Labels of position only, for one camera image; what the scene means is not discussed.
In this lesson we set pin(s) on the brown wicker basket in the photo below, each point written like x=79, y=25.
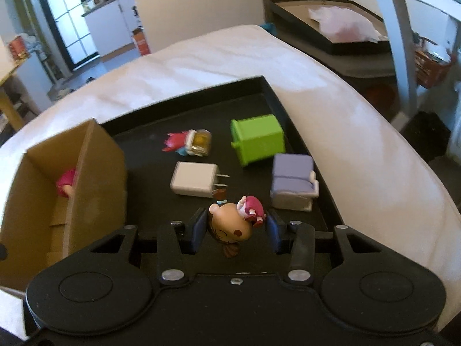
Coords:
x=430, y=68

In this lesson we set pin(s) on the red tin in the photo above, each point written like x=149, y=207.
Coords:
x=17, y=48

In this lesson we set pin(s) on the white table frame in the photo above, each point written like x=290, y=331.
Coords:
x=399, y=43

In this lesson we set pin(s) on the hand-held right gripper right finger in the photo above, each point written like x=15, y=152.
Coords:
x=274, y=232

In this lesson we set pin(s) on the white charger plug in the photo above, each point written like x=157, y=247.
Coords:
x=192, y=179

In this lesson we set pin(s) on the pink toy figure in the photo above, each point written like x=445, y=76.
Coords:
x=66, y=182

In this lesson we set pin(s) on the brown-headed doll figurine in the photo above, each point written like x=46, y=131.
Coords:
x=227, y=227

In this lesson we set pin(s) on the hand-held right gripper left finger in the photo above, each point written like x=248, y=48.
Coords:
x=197, y=230

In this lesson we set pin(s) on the purple toy sofa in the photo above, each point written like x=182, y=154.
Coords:
x=291, y=180

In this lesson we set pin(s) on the small white fridge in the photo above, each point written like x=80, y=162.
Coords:
x=34, y=72

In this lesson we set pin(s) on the black-framed glass door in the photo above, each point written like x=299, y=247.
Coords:
x=63, y=18

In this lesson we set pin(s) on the white kitchen cabinet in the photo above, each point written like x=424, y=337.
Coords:
x=108, y=25

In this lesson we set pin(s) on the green toy bin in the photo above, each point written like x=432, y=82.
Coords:
x=257, y=140

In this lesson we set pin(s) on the cardboard box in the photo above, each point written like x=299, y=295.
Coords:
x=97, y=187

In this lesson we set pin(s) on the pink plastic bag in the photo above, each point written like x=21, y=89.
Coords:
x=342, y=23

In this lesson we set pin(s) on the red spiky-haired toy figure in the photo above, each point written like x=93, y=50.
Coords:
x=196, y=142

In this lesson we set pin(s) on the yellow table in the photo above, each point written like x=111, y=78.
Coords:
x=7, y=75

